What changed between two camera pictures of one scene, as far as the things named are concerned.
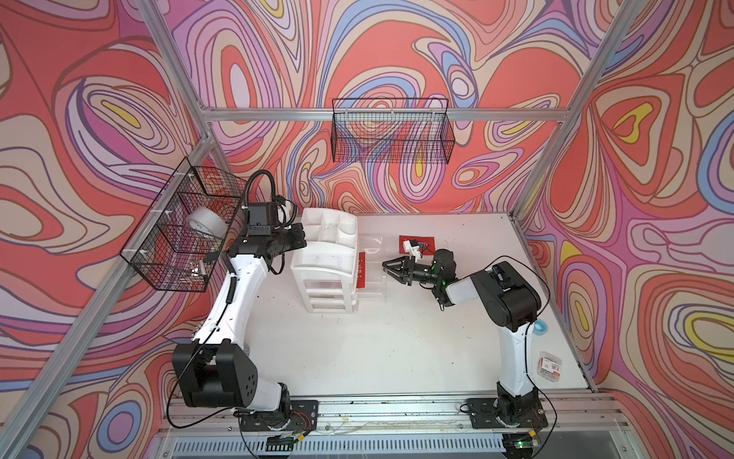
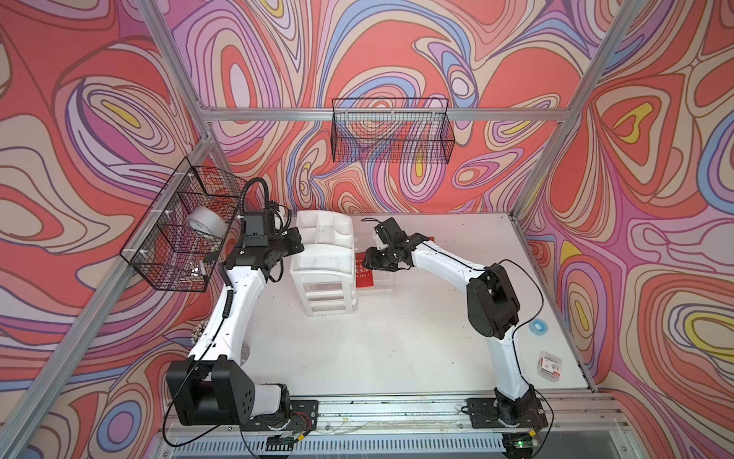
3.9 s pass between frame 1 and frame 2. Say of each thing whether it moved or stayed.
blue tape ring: stayed
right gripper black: moved
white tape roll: stayed
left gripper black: stayed
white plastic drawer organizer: stayed
